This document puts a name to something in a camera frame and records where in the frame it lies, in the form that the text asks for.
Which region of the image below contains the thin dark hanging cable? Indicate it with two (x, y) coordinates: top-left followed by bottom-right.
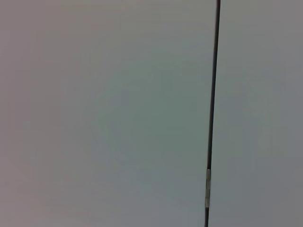
(204, 0), (222, 227)

